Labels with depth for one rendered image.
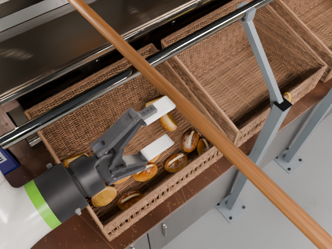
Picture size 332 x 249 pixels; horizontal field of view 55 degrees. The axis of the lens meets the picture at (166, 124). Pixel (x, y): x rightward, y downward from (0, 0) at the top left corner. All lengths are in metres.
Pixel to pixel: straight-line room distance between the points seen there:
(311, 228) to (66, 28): 0.89
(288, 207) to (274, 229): 1.29
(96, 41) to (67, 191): 0.70
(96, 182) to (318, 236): 0.38
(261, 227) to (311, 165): 0.52
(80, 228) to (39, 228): 0.67
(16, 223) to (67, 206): 0.08
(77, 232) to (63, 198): 0.68
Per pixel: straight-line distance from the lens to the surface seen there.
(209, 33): 0.88
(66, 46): 1.13
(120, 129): 0.54
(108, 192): 1.19
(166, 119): 1.31
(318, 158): 2.16
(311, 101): 1.60
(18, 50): 1.09
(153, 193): 1.08
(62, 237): 1.24
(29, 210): 0.56
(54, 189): 0.56
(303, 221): 0.60
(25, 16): 1.02
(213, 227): 1.82
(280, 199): 0.60
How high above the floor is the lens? 1.74
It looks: 57 degrees down
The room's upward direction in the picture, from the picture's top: straight up
